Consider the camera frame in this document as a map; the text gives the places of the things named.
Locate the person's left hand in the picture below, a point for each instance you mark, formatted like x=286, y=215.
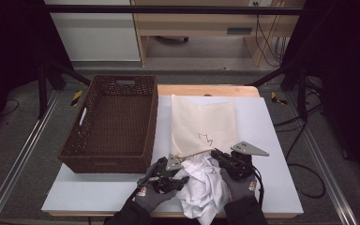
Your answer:
x=153, y=200

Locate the wooden desk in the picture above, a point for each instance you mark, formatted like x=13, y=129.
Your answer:
x=193, y=25

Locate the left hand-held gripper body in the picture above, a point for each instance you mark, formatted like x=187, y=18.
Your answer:
x=161, y=175

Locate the black chair base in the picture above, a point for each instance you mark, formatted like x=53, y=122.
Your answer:
x=172, y=39

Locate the white cabinet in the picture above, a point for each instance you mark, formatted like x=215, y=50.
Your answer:
x=97, y=37

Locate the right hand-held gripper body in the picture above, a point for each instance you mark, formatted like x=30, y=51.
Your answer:
x=239, y=164

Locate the person's right hand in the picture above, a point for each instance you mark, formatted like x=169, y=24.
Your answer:
x=240, y=189

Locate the white clothing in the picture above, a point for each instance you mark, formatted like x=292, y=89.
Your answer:
x=204, y=187

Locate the aluminium floor rail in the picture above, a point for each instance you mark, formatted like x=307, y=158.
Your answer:
x=22, y=156
x=325, y=165

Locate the black horizontal bar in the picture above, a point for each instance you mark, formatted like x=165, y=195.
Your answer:
x=168, y=9

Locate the brown woven basket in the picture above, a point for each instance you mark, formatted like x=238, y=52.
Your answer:
x=115, y=125

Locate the black curtain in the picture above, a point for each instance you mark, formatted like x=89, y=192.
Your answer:
x=9, y=47
x=347, y=62

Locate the black metal stand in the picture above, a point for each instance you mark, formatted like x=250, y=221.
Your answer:
x=302, y=93
x=42, y=93

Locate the cream mesh laundry bag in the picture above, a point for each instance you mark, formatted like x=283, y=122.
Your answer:
x=200, y=122

